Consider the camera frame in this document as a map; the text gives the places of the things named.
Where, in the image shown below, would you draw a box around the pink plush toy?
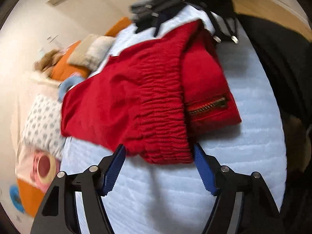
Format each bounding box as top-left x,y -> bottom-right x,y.
15,145 -> 60,193

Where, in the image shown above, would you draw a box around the red pants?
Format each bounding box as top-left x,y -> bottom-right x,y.
60,19 -> 241,165

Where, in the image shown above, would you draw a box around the white blue-dotted pillow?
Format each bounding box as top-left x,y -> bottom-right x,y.
22,95 -> 66,160

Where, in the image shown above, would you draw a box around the brown teddy bear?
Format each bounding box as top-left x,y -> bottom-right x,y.
34,49 -> 64,77

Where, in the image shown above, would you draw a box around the blue ring plush toy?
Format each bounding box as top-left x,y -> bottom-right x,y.
58,74 -> 85,103

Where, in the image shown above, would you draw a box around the beige plaid patchwork pillow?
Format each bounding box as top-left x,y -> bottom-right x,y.
67,34 -> 116,72

